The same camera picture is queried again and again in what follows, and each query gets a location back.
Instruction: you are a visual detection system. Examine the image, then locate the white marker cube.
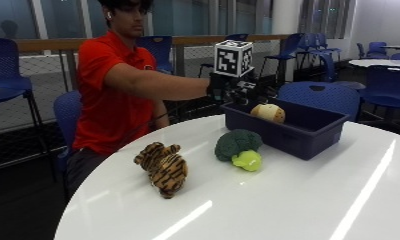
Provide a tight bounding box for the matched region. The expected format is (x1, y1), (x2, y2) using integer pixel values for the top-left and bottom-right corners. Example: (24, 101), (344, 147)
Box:
(212, 39), (256, 79)

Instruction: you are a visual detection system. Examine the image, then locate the beige potato plush toy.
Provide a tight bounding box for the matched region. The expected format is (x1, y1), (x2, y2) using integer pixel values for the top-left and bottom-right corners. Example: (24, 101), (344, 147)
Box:
(249, 103), (286, 125)

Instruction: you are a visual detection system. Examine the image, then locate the green broccoli plush toy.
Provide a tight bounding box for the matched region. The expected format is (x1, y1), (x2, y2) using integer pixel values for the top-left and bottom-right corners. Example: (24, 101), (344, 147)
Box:
(213, 128), (264, 173)

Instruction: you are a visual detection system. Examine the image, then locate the white round table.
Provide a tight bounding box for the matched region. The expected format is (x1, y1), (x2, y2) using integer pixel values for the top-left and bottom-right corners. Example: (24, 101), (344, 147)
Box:
(348, 58), (400, 69)

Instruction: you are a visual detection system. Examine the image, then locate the dark blue plastic bin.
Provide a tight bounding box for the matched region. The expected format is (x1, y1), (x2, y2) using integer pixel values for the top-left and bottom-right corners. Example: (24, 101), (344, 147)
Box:
(220, 97), (350, 161)

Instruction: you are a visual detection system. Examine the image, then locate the striped tiger plush toy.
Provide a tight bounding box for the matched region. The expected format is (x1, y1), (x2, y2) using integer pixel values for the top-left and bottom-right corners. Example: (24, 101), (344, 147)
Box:
(133, 141), (189, 200)

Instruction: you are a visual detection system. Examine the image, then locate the the person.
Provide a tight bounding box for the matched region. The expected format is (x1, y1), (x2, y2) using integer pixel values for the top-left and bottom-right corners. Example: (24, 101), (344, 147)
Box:
(65, 0), (212, 198)

